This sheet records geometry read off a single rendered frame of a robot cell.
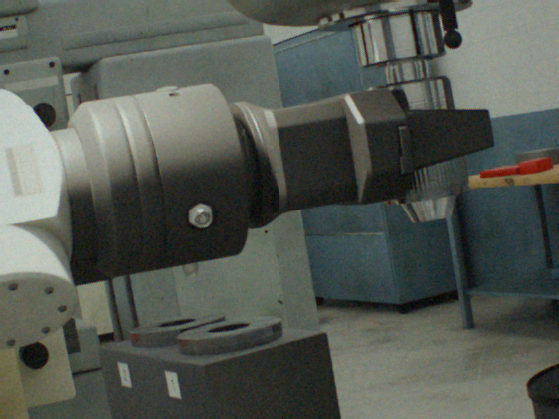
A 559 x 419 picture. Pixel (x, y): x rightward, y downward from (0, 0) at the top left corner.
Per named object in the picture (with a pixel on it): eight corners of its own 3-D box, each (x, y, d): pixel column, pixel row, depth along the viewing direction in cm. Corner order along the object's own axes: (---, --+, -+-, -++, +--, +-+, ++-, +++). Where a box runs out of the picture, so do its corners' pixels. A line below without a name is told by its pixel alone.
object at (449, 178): (404, 197, 67) (388, 104, 67) (481, 187, 65) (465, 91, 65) (370, 208, 63) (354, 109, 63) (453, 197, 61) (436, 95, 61)
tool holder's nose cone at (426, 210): (414, 218, 66) (410, 197, 66) (470, 211, 65) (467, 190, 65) (390, 227, 64) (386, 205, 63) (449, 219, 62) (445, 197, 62)
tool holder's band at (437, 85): (388, 104, 67) (385, 87, 67) (465, 91, 65) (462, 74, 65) (354, 109, 63) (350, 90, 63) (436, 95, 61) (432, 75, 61)
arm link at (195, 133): (397, 46, 57) (154, 79, 53) (428, 244, 57) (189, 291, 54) (310, 73, 69) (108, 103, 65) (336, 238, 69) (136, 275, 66)
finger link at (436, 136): (490, 158, 63) (384, 176, 61) (481, 98, 63) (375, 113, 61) (504, 157, 61) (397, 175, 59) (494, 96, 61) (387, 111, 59)
